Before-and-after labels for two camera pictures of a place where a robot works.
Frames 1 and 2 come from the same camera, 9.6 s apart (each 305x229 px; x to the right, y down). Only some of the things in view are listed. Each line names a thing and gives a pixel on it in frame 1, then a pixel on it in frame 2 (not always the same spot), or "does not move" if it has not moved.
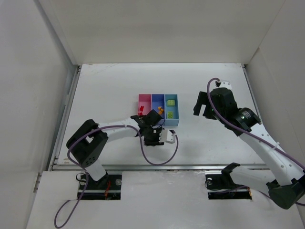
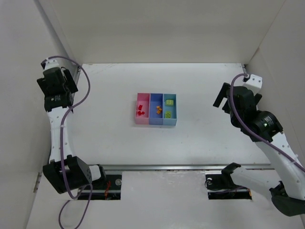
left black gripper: [147, 119] -> [70, 81]
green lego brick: [170, 103] does not move
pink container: [145, 100] does not move
